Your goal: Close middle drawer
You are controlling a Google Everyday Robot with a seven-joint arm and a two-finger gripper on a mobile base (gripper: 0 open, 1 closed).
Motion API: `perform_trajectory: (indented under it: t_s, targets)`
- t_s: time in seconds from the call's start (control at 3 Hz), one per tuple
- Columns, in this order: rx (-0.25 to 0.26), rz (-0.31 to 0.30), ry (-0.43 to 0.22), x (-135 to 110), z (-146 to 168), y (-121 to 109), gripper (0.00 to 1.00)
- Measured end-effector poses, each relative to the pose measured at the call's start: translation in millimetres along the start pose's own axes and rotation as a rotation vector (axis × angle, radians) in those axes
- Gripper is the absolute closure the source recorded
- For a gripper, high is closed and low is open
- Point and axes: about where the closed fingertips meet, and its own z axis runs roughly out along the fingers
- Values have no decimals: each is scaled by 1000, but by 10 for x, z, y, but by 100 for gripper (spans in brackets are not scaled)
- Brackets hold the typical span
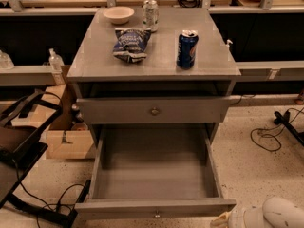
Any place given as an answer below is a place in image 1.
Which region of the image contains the black floor cable left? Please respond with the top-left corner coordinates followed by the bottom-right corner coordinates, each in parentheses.
top-left (13, 161), bottom-right (85, 228)

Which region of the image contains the grey wooden drawer cabinet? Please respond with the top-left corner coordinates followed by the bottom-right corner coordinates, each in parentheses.
top-left (68, 7), bottom-right (240, 136)

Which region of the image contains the black floor cable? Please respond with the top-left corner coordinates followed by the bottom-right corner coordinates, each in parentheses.
top-left (13, 161), bottom-right (85, 228)
top-left (249, 106), bottom-right (304, 153)

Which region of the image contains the white ceramic bowl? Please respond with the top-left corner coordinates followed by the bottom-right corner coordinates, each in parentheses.
top-left (103, 6), bottom-right (135, 25)

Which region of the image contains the clear sanitizer pump bottle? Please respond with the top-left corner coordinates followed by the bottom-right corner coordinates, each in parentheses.
top-left (48, 48), bottom-right (64, 71)

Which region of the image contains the grey top drawer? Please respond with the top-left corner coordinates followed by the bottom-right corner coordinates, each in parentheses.
top-left (77, 97), bottom-right (229, 124)

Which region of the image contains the blue chip bag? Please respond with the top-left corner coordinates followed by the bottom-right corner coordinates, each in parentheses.
top-left (112, 28), bottom-right (151, 63)

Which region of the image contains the cardboard box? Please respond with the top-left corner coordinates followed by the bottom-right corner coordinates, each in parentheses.
top-left (29, 64), bottom-right (97, 161)

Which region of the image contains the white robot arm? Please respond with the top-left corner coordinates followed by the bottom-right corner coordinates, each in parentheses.
top-left (210, 197), bottom-right (304, 228)

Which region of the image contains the black metal cart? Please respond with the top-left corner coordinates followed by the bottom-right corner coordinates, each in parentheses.
top-left (0, 89), bottom-right (78, 228)

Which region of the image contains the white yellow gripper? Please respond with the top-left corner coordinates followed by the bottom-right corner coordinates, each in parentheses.
top-left (210, 208), bottom-right (245, 228)

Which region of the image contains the black floor cable right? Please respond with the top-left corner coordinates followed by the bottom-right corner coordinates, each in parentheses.
top-left (249, 106), bottom-right (304, 153)

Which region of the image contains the grey drawer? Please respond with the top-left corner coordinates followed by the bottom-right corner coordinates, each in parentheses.
top-left (76, 124), bottom-right (236, 219)
top-left (77, 97), bottom-right (229, 124)

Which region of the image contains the black stand base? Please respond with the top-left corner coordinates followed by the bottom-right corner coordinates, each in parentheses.
top-left (275, 111), bottom-right (304, 146)

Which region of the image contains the blue soda can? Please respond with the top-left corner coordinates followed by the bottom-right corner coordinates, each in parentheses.
top-left (177, 30), bottom-right (199, 69)

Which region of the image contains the silver green soda can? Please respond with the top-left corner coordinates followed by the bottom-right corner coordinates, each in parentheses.
top-left (142, 0), bottom-right (159, 32)

